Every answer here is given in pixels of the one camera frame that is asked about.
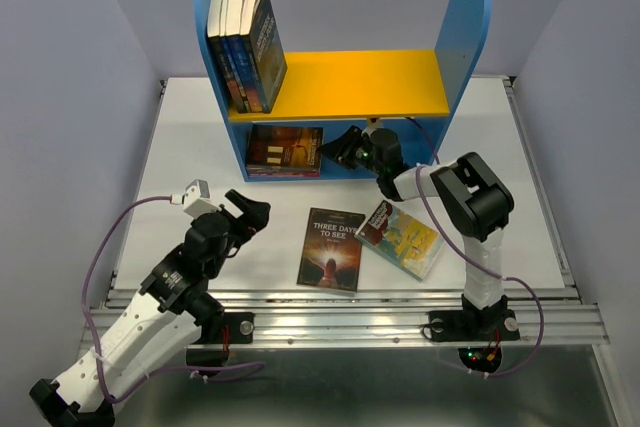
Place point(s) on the upright blue orange book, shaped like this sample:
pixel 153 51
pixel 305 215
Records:
pixel 248 71

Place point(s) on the Three Days to See book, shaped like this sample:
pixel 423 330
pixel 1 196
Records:
pixel 331 253

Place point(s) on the upright book on shelf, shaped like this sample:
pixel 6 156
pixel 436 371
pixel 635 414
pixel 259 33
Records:
pixel 231 16
pixel 217 45

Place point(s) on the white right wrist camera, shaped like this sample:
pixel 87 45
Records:
pixel 374 123

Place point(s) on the blue and yellow bookshelf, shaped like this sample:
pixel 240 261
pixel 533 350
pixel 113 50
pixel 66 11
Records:
pixel 416 92

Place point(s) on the Huckleberry Finn paperback book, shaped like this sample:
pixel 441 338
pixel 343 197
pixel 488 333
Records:
pixel 401 239

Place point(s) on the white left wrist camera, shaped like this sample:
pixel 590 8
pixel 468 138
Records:
pixel 195 201

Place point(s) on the Nineteen Eighty-Four book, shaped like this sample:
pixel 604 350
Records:
pixel 268 54

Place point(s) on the dark orange cover book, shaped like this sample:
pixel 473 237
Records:
pixel 284 148

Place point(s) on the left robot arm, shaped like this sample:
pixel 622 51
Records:
pixel 171 310

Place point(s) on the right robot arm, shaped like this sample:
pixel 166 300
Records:
pixel 478 205

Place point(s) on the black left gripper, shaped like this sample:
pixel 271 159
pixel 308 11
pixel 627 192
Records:
pixel 255 213

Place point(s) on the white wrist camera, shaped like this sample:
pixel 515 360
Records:
pixel 195 201
pixel 374 123

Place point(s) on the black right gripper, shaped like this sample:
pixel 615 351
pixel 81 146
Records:
pixel 340 148

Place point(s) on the pink spine Roald Dahl book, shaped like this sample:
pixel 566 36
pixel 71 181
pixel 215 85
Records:
pixel 273 172

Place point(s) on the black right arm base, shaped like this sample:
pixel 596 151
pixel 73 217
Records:
pixel 461 326

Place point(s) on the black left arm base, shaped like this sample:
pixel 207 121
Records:
pixel 213 347

